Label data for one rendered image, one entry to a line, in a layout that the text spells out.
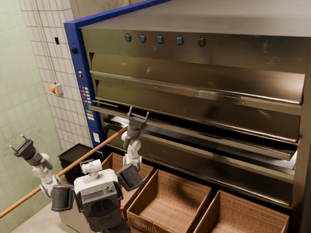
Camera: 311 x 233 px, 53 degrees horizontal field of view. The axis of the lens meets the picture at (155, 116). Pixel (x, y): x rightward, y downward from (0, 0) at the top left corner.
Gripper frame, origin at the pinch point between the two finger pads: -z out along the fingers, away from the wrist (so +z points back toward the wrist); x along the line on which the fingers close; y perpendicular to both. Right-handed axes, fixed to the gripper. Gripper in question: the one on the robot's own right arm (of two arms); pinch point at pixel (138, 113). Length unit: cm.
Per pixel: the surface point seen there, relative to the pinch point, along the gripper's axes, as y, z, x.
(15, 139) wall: 69, 140, 127
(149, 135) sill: 57, 64, -10
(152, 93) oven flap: 61, 23, -1
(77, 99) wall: 97, 83, 74
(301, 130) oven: 12, -18, -97
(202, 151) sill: 36, 43, -54
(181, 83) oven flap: 46, -3, -20
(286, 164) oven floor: 20, 17, -108
